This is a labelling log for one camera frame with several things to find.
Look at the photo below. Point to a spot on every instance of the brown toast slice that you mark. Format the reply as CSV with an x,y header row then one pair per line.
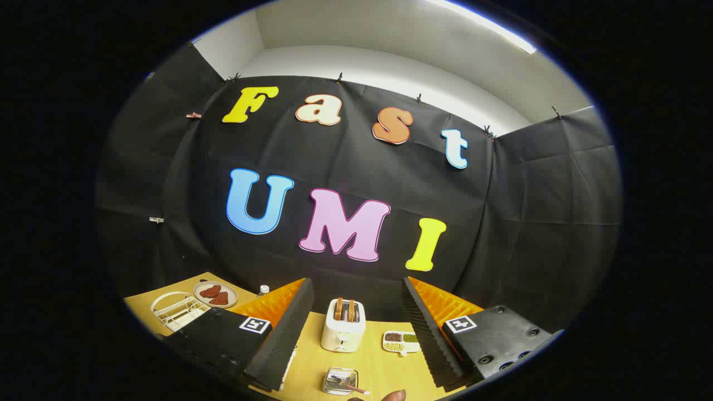
x,y
351,310
339,309

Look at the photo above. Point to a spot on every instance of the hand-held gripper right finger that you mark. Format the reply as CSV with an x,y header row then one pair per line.
x,y
429,334

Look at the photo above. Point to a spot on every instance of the white divided bean dish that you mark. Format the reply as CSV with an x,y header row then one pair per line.
x,y
401,341

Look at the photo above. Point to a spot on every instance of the small beige plate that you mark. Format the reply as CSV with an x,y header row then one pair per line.
x,y
229,289

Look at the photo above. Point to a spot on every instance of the white toaster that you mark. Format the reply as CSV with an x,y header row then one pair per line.
x,y
342,337

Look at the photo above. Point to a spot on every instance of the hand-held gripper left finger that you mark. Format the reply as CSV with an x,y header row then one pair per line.
x,y
289,334

